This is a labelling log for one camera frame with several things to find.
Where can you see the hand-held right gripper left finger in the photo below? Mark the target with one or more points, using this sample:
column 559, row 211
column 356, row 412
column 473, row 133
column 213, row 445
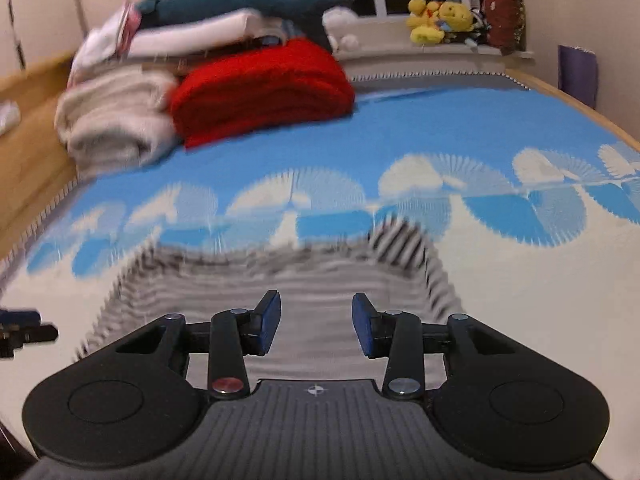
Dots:
column 270, row 321

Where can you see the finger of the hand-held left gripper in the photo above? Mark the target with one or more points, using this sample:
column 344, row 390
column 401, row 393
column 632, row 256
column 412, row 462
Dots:
column 25, row 334

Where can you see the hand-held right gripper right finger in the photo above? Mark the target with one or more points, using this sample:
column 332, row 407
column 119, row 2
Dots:
column 361, row 325

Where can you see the black white striped small garment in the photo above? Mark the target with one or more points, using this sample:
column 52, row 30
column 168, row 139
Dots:
column 320, row 290

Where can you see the small white object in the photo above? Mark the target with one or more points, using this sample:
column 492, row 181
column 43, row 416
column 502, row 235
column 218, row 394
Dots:
column 7, row 117

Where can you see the blue white printed bed mat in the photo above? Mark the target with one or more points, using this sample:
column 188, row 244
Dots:
column 450, row 120

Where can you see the folded cream fleece blanket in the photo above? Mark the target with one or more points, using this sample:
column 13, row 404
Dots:
column 112, row 115

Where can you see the folded red fleece blanket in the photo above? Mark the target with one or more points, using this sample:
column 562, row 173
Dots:
column 260, row 85

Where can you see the white window sill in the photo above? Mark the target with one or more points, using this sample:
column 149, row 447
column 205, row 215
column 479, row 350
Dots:
column 430, row 57

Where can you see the white plush toy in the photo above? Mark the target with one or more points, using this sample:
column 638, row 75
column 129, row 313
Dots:
column 340, row 25

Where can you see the pink white folded cloth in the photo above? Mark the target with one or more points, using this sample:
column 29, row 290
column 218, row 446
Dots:
column 105, row 40

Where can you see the dark teal folded garment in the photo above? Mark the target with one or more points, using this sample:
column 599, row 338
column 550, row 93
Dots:
column 225, row 2

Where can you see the yellow bear plush toy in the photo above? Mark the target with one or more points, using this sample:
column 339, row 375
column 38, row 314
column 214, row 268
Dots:
column 457, row 17

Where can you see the purple flat box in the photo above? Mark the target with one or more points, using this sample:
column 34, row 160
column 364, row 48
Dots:
column 577, row 75

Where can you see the dark red cushion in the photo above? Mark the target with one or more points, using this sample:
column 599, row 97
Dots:
column 504, row 15

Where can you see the cream wardrobe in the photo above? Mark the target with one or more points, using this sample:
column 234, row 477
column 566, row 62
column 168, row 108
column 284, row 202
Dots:
column 100, row 0

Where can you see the wooden bed frame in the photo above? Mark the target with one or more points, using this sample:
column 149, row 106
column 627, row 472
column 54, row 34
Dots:
column 30, row 160

